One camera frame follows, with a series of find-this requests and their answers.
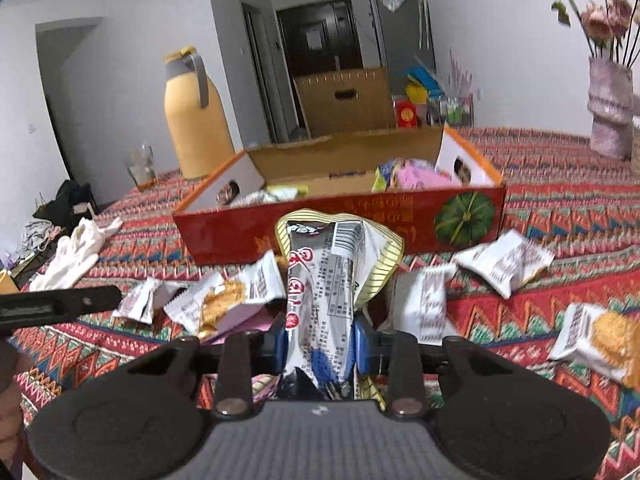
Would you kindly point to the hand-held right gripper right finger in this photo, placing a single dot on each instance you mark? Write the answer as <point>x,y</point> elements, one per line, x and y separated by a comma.
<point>361,350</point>

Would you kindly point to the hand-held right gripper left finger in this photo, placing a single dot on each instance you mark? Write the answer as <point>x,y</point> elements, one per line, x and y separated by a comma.
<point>280,350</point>

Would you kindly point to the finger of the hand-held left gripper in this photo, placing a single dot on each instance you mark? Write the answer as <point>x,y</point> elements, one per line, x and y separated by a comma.
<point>90,302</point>

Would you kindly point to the white biscuit snack packet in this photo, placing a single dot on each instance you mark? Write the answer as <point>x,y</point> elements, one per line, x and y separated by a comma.
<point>225,300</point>
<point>137,300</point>
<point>505,265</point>
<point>595,340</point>
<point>425,305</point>

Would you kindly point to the large silver snack packet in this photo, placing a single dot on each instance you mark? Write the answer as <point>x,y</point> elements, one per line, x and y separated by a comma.
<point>320,280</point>

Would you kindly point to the red cardboard box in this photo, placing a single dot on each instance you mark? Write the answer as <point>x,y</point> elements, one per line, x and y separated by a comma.
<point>240,232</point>

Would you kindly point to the person's left hand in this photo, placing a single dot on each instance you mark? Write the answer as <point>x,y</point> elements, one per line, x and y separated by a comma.
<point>12,410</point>

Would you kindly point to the pink snack packet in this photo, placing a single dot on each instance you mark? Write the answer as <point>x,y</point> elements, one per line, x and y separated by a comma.
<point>425,175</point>
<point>245,327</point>

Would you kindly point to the pile of light clothes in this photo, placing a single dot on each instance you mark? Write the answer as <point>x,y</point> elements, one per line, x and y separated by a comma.
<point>40,237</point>

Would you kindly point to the yellow cup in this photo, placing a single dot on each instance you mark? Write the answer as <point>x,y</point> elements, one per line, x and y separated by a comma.
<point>7,284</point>

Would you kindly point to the black bag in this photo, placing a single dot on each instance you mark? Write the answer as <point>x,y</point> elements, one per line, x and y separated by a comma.
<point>70,197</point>

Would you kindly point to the glass cup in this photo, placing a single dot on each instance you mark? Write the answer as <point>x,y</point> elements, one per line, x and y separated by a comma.
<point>142,175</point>

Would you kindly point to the multicolour snack packet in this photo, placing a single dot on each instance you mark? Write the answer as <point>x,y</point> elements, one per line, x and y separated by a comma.
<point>387,175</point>

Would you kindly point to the yellow thermos jug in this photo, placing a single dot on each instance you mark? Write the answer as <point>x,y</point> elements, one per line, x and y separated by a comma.
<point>197,130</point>

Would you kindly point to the brown cardboard box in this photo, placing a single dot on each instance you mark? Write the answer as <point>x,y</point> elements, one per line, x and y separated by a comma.
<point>345,115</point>

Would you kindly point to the red gift box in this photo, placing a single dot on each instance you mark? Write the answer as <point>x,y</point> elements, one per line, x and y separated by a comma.
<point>406,115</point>

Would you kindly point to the metal trolley rack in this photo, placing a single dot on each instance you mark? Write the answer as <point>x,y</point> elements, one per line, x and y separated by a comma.
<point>450,112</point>

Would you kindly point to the blue plastic object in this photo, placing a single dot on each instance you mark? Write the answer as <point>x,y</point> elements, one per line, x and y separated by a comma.
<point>425,77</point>

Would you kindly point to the grey interior door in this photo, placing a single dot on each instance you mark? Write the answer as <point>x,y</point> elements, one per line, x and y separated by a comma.
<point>260,70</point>

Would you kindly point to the purple decorative grass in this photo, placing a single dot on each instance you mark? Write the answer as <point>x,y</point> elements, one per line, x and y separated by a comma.
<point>459,80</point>

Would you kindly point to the dark entrance door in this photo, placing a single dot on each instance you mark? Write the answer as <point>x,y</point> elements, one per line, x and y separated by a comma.
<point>300,60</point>

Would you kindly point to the paper notice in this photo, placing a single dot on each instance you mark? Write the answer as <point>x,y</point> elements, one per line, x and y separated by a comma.
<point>314,40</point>

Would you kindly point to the grey refrigerator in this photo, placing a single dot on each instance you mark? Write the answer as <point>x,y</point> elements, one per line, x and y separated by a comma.
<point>400,35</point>

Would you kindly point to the pink textured vase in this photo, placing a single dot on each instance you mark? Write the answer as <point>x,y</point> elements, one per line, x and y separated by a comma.
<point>610,120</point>

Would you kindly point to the clear storage jar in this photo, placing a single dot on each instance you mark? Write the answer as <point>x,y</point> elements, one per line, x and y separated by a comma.
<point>636,145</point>

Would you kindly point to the bunch of dried roses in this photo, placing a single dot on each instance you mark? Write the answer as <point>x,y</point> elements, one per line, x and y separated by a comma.
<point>597,27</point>

